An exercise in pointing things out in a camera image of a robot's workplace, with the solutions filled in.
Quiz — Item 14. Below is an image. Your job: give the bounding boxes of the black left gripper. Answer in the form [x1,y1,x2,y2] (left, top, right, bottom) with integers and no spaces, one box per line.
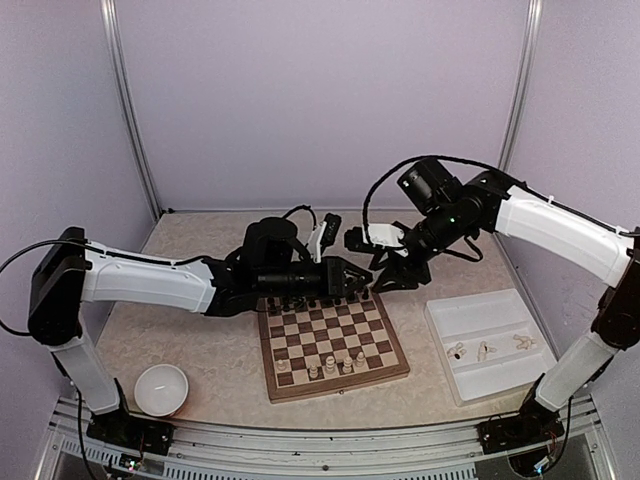
[257,255,372,299]

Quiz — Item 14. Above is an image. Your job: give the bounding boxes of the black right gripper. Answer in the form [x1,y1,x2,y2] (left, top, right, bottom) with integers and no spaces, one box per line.
[371,201,475,291]

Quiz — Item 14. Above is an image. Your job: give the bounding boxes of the white chess bishop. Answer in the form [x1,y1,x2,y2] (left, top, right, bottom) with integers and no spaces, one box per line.
[354,351,366,368]

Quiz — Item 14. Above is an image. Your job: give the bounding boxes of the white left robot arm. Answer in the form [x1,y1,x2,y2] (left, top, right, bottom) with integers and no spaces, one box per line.
[1,217,373,445]

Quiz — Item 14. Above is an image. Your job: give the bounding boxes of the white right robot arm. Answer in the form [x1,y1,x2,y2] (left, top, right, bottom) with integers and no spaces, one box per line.
[362,155,639,444]

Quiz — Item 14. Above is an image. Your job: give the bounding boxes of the wooden chess board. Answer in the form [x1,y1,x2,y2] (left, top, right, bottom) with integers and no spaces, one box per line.
[258,293,410,404]

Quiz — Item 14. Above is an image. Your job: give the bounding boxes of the black chess pieces group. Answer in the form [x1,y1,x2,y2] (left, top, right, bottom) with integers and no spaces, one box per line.
[258,290,378,319]

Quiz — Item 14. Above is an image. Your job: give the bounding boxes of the white pieces in tray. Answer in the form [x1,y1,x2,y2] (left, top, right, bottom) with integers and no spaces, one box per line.
[446,334,537,362]

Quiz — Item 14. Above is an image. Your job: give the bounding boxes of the white plastic tray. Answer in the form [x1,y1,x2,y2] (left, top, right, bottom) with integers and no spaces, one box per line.
[424,289,557,407]

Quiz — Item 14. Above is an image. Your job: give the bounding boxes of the white bowl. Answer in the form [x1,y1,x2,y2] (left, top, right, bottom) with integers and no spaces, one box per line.
[134,364,189,417]

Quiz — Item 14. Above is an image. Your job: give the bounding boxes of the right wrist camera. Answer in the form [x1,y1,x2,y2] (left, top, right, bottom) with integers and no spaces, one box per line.
[344,223,408,257]

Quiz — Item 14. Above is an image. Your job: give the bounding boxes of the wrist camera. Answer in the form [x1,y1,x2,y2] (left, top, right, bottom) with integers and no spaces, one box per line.
[344,223,408,257]
[306,213,342,263]

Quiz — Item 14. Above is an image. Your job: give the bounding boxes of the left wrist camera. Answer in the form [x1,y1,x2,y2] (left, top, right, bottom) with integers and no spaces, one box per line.
[306,213,342,263]

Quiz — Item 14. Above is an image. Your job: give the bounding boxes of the back aluminium frame rail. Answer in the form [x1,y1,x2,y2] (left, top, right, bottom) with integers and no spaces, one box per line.
[161,206,417,216]

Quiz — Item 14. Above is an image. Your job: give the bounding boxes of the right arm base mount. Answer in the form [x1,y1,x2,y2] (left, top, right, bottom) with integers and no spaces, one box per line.
[476,415,565,454]

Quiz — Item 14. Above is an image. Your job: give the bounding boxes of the front aluminium rail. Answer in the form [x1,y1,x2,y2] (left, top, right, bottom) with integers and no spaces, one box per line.
[31,397,618,479]

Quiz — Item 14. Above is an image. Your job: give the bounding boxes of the left aluminium frame post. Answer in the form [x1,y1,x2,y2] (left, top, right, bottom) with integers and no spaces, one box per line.
[100,0,163,222]

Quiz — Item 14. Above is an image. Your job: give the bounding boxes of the aluminium frame post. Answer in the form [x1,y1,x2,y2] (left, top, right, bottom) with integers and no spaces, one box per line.
[100,0,163,222]
[498,0,544,172]

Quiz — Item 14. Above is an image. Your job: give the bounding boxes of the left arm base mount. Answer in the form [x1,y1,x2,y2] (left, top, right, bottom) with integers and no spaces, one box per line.
[87,417,175,456]

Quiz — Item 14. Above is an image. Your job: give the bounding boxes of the right aluminium frame post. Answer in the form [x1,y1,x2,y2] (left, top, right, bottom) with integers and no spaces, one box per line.
[498,0,544,172]

